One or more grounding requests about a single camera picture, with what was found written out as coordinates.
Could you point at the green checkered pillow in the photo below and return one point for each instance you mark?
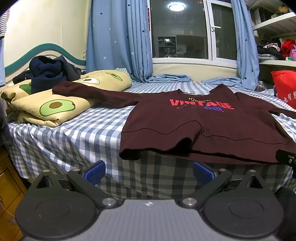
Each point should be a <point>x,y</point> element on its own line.
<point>123,71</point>

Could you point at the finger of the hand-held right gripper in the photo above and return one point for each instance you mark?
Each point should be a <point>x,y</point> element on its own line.
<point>285,156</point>

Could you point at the pink bag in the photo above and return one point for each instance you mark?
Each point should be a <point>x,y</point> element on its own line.
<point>293,53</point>

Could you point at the wooden cabinet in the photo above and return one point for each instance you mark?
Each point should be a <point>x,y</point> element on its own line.
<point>10,192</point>

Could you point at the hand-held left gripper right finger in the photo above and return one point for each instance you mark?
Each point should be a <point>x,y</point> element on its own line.
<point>203,172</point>

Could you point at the white wall shelf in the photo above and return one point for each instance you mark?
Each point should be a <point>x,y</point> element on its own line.
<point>272,23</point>

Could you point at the red fabric bag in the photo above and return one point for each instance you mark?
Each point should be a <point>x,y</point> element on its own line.
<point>285,88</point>

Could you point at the maroon printed sweatshirt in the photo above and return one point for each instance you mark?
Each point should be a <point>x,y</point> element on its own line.
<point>185,129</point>

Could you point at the striped hanging garment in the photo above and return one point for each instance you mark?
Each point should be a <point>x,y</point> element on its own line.
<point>3,23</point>

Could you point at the blue checkered bed sheet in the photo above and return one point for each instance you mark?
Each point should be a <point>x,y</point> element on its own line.
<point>81,141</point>

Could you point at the white framed window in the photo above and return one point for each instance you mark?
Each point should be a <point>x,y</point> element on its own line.
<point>185,30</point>

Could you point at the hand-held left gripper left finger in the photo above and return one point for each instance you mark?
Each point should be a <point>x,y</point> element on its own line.
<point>94,172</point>

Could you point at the yellow toy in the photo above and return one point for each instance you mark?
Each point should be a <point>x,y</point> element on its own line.
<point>283,8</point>

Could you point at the dark navy garment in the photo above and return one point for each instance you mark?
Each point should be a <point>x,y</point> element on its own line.
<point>46,71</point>

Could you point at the yellow avocado print quilt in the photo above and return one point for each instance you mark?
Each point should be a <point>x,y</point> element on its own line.
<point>69,111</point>

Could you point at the red garment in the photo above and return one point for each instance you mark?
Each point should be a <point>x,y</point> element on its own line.
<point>288,45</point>

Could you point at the cream headboard with teal wave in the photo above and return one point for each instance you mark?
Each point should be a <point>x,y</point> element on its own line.
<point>20,61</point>

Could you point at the blue star curtain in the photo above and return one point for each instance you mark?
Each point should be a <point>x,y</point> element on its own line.
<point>246,46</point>
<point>115,39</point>

